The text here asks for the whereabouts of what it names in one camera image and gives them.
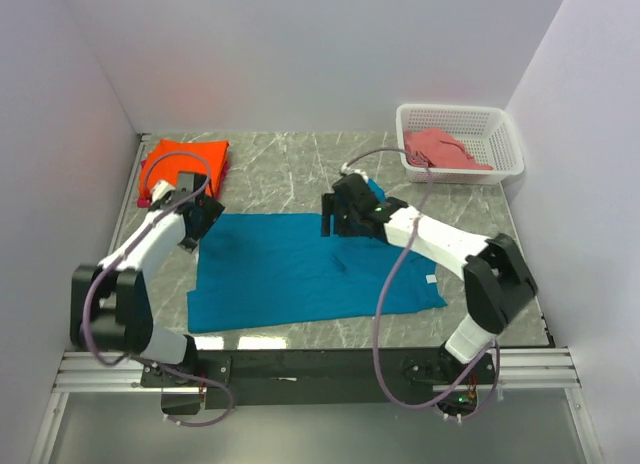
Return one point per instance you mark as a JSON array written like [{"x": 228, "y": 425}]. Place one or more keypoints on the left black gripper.
[{"x": 211, "y": 210}]

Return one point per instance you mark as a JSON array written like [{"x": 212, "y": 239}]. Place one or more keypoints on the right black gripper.
[{"x": 332, "y": 205}]

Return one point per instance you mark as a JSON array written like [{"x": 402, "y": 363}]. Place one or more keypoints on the blue t shirt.
[{"x": 260, "y": 270}]

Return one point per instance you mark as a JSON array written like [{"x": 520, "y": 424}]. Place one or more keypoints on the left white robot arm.
[{"x": 110, "y": 303}]

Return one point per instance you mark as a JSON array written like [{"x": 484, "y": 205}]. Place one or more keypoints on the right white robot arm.
[{"x": 497, "y": 281}]

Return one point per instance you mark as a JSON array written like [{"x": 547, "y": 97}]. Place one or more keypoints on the folded magenta t shirt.
[{"x": 145, "y": 202}]

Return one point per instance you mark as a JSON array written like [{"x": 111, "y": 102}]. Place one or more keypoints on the folded orange t shirt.
[{"x": 169, "y": 158}]

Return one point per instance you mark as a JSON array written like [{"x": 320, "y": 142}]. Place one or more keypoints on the pink t shirt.
[{"x": 437, "y": 149}]

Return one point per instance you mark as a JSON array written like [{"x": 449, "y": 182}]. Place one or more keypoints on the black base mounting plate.
[{"x": 338, "y": 376}]

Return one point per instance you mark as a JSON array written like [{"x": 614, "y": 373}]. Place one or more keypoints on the white plastic basket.
[{"x": 487, "y": 133}]

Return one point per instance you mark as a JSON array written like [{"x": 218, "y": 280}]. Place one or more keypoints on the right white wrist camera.
[{"x": 348, "y": 170}]

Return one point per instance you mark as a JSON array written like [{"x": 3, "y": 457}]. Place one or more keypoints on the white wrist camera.
[
  {"x": 160, "y": 189},
  {"x": 348, "y": 170}
]

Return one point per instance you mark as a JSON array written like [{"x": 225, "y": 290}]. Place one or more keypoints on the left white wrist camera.
[{"x": 160, "y": 189}]

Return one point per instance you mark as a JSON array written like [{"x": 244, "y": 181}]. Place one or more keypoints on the aluminium frame rail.
[{"x": 521, "y": 369}]

